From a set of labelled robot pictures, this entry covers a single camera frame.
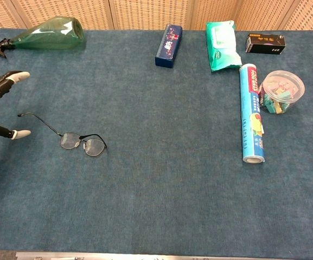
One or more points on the black wire-frame eyeglasses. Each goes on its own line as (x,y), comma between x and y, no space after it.
(69,140)

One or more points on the green plastic spray bottle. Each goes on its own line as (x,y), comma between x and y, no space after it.
(50,35)

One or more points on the woven beige folding screen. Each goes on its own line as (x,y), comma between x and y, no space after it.
(150,13)

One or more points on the dark blue rectangular box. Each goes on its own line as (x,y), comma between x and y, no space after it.
(169,46)

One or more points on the green wet wipes pack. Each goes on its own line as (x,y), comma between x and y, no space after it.
(222,48)

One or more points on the blue food wrap roll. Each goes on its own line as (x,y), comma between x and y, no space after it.
(251,113)

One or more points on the black cardboard box gold print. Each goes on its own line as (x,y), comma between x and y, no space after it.
(266,44)

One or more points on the clear jar of coloured clips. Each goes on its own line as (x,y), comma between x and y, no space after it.
(281,92)

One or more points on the silver aluminium table rail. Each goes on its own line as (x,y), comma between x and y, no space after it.
(145,256)

